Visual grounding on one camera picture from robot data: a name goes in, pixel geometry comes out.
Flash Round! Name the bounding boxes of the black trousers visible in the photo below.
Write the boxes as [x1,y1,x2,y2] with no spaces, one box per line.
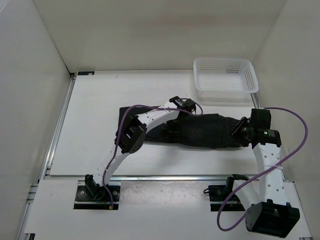
[117,105,248,151]

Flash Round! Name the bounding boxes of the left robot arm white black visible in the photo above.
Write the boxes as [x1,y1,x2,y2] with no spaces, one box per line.
[84,96,197,202]

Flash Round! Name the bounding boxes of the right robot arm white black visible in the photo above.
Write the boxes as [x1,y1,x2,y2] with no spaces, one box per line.
[224,108,300,238]

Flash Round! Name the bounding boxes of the white perforated plastic basket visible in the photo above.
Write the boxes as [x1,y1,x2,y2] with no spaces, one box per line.
[193,57,259,101]

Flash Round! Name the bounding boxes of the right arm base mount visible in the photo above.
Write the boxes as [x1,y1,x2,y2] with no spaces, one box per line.
[203,174,249,212]

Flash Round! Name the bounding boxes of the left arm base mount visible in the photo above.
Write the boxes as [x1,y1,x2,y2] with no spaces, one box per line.
[73,181,121,211]

